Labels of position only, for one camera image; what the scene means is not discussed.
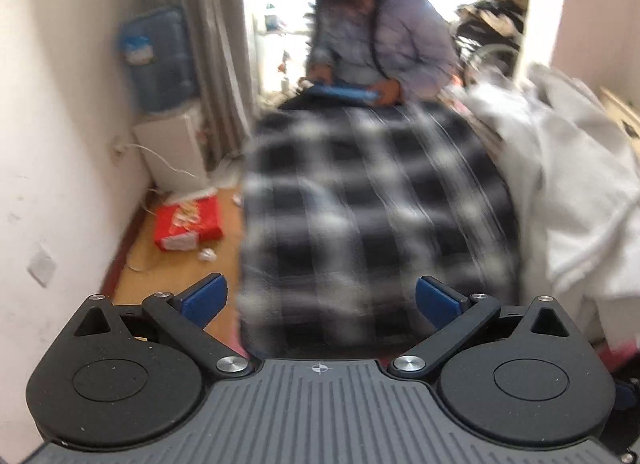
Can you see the black wheelchair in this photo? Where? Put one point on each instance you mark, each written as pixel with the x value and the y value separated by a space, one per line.
pixel 480 34

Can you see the blue tablet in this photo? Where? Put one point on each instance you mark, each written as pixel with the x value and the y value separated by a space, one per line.
pixel 345 93

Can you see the grey curtain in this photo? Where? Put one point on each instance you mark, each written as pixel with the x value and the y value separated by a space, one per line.
pixel 215 44

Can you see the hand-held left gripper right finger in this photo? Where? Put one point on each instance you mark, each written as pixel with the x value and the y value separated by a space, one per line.
pixel 440 301

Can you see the red packet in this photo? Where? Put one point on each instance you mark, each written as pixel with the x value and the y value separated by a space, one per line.
pixel 187 224

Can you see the black white plaid pants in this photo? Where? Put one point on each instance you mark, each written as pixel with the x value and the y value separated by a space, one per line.
pixel 375 219

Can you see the white blanket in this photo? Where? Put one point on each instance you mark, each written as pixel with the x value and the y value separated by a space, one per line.
pixel 575 194

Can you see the white water dispenser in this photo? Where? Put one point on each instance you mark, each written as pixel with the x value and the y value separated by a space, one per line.
pixel 170 149

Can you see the crumpled white paper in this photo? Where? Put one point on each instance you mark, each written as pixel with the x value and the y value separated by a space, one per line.
pixel 206 255

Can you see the white wall switch plate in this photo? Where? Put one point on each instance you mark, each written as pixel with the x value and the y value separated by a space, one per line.
pixel 41 265

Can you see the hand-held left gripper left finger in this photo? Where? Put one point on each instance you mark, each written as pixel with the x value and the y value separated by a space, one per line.
pixel 202 301

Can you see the blue water jug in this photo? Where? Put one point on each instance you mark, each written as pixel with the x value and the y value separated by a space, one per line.
pixel 155 59

